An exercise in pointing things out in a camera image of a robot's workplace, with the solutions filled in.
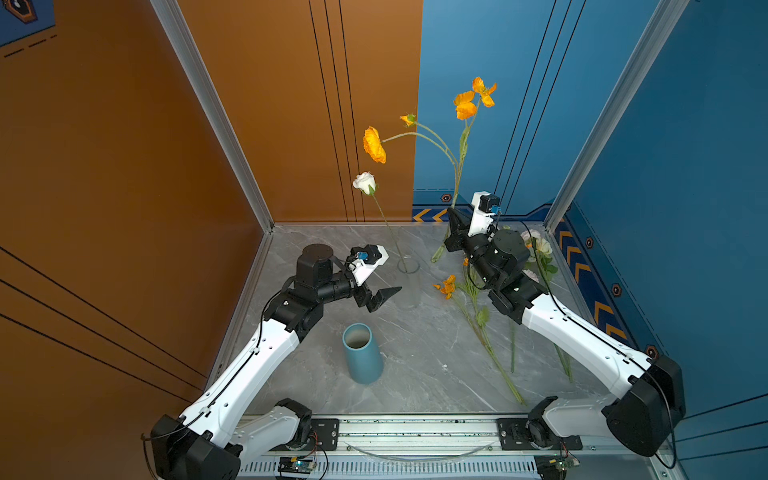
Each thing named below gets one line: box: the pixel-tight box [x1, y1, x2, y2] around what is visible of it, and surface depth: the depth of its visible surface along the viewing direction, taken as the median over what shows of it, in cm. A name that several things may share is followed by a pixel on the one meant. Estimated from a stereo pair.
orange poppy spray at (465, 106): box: [363, 77, 497, 263], surface depth 56 cm
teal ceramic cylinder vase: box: [342, 322, 385, 385], surface depth 73 cm
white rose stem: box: [352, 172, 408, 273], surface depth 76 cm
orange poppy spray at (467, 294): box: [432, 257, 525, 405], surface depth 91 cm
